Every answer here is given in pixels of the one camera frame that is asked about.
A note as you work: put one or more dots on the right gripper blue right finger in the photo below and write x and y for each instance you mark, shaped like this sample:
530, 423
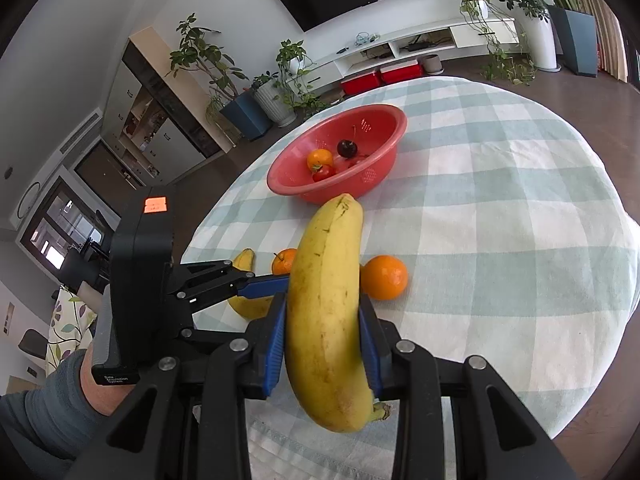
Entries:
378, 339

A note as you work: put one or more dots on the wall storage cabinet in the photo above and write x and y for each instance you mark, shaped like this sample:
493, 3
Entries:
159, 124

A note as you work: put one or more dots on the red storage box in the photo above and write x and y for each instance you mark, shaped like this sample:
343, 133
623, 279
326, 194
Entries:
408, 70
360, 83

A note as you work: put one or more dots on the beige curtain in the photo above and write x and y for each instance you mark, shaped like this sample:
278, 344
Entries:
612, 53

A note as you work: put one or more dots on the red storage box left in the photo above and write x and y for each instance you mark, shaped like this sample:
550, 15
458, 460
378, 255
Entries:
360, 83

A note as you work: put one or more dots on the white pot bushy plant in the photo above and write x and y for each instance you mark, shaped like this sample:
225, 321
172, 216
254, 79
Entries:
534, 23

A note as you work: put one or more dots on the dark cherry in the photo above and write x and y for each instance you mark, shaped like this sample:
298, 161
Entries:
348, 148

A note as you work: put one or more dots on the blue planter bird-of-paradise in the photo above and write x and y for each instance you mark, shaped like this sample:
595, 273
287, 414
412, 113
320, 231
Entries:
577, 33

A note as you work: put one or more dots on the left hand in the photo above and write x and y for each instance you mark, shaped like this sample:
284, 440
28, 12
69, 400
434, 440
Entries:
103, 399

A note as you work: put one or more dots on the red strawberry tomato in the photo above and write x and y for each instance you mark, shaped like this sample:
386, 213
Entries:
322, 172

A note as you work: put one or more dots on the trailing pothos plant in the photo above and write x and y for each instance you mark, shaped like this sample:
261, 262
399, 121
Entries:
293, 62
483, 17

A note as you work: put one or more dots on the mandarin orange with stem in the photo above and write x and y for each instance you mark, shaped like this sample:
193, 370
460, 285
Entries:
283, 261

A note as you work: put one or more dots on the small grey round bin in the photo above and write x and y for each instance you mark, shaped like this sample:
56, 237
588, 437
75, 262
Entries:
432, 64

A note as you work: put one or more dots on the grey sleeve forearm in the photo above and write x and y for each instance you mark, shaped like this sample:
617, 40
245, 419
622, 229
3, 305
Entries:
44, 430

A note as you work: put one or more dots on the white ribbed planter plant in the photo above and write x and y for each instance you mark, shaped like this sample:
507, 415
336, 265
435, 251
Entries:
268, 95

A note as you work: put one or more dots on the orange in bowl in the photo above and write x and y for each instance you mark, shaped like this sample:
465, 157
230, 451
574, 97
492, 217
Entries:
318, 158

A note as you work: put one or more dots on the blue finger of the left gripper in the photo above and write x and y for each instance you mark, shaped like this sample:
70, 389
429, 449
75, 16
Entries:
256, 287

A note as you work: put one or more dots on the beige sofa with cushion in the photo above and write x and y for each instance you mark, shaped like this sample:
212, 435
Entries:
72, 324

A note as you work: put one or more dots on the trailing pothos plant right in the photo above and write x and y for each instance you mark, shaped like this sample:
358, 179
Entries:
483, 17

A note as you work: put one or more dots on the large yellow banana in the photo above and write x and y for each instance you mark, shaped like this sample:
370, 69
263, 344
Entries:
322, 340

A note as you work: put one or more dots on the white tv cabinet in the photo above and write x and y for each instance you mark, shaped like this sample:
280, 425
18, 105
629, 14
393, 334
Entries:
451, 38

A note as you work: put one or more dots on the red plastic colander bowl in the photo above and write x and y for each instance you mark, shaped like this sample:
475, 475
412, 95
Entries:
380, 128

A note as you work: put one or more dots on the trailing pothos plant left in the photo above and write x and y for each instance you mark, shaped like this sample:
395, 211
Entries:
293, 62

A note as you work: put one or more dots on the blue planter tall plant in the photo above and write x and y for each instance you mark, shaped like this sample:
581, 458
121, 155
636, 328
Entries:
229, 108

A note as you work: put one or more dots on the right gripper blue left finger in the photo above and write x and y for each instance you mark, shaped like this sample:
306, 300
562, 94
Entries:
267, 337

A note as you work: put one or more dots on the red storage box right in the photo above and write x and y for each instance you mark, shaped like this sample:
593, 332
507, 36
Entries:
408, 70

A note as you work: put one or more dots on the smooth round orange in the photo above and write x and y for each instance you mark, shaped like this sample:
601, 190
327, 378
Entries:
384, 277

